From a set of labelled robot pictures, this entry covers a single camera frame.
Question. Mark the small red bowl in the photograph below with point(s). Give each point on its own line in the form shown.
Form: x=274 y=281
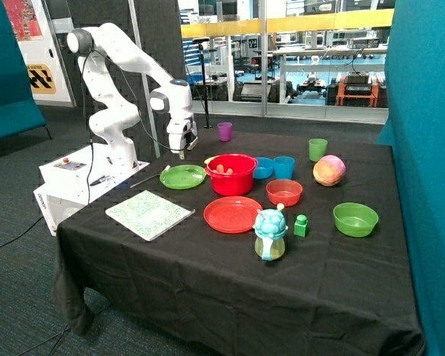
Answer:
x=284 y=191

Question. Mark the blue plastic cup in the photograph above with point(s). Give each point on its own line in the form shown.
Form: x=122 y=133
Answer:
x=284 y=167

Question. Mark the green plastic plate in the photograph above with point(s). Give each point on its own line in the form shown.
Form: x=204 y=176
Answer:
x=183 y=177

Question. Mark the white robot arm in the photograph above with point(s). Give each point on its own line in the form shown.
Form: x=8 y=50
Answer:
x=96 y=45

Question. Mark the red plastic plate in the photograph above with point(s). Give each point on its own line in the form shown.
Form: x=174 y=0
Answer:
x=232 y=215

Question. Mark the green patterned book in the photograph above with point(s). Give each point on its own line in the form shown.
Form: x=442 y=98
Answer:
x=148 y=215

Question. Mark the blue plastic bowl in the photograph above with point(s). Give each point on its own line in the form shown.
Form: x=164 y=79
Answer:
x=264 y=168

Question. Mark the purple plastic cup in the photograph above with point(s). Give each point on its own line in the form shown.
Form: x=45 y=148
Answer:
x=225 y=131

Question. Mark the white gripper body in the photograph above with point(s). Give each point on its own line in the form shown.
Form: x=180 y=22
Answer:
x=180 y=133

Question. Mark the black tablecloth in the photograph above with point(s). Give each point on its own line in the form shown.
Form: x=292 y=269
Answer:
x=330 y=294

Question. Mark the teal sofa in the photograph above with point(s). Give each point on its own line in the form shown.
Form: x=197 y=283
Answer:
x=18 y=111

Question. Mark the white lab workbench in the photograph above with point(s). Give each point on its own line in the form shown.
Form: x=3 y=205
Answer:
x=318 y=73

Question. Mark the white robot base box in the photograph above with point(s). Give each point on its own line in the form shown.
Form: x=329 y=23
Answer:
x=74 y=180

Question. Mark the green plastic bowl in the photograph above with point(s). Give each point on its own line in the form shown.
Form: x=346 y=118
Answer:
x=355 y=219

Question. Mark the green plastic cup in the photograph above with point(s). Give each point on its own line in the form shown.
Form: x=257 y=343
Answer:
x=317 y=148

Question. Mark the turquoise toddler sippy cup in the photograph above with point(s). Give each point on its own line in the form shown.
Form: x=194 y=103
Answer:
x=270 y=228

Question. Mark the green toy block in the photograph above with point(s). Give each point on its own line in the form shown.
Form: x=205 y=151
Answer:
x=300 y=225

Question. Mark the pastel multicolour soft ball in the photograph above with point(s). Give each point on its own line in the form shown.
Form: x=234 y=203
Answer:
x=329 y=170

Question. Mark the red abstract poster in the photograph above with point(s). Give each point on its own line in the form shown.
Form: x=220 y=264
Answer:
x=23 y=20

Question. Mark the large red bowl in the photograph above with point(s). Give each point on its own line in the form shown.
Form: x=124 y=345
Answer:
x=240 y=182

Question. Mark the teal partition panel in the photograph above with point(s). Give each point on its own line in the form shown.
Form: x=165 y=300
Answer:
x=415 y=128

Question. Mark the orange black equipment rack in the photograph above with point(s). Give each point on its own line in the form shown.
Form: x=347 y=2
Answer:
x=357 y=89

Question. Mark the yellow black hazard sign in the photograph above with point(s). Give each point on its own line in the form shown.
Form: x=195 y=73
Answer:
x=41 y=79

